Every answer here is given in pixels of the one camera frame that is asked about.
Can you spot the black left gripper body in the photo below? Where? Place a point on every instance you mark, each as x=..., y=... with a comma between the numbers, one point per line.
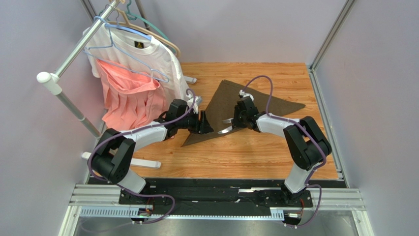
x=190, y=122

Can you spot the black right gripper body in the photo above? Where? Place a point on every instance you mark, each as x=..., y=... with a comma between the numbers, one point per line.
x=236, y=121

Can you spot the silver fork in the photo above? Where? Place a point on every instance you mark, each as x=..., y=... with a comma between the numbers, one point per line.
x=226, y=121

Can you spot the silver table knife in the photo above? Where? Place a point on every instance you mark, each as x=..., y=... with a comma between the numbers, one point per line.
x=226, y=130

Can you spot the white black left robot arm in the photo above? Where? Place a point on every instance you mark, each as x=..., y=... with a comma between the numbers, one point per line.
x=110, y=161

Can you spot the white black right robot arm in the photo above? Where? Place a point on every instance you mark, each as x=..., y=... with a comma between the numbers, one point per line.
x=307, y=144

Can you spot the pink pleated skirt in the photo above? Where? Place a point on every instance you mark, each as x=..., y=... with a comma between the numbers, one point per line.
x=131, y=99

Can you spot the white t-shirt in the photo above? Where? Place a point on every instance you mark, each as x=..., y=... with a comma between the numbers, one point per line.
x=175, y=89

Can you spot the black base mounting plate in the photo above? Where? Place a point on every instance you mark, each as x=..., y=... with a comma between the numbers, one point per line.
x=215, y=197

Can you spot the wooden clothes hanger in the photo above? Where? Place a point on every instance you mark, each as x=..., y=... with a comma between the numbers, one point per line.
x=136, y=31

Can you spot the teal clothes hanger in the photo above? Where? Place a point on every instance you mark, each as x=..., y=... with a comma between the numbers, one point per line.
x=148, y=29

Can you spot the white clothes rack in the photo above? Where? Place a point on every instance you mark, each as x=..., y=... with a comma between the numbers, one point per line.
x=50, y=81

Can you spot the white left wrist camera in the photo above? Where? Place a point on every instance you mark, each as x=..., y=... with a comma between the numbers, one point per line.
x=194, y=102

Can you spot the blue wire hanger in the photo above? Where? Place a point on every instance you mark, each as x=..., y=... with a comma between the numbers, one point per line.
x=105, y=46

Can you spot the aluminium frame rail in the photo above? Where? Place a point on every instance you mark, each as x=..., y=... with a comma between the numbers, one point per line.
x=239, y=177

